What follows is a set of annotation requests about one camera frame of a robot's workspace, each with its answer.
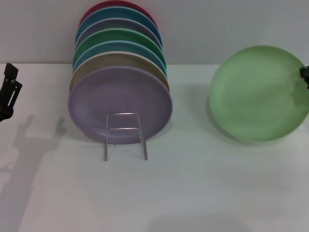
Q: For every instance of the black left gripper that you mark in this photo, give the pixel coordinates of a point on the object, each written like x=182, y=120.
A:
x=4, y=115

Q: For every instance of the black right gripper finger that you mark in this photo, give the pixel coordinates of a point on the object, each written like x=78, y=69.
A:
x=305, y=72

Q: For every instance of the light green plate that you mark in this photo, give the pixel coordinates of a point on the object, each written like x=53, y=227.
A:
x=253, y=96

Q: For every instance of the lavender plate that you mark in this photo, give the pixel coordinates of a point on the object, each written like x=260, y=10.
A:
x=96, y=96

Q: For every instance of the beige plate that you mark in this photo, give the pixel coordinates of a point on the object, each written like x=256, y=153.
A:
x=113, y=59

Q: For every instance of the light blue plate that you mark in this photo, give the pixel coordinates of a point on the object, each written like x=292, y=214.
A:
x=113, y=46

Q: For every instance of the dark green plate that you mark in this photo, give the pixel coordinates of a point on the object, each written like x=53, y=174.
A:
x=116, y=35

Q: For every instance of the grey purple plate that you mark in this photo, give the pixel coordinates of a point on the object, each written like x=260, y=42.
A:
x=116, y=24

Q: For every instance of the teal blue plate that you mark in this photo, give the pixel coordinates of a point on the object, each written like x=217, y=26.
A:
x=116, y=13

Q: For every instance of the maroon plate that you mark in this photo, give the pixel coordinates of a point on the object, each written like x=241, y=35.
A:
x=116, y=3

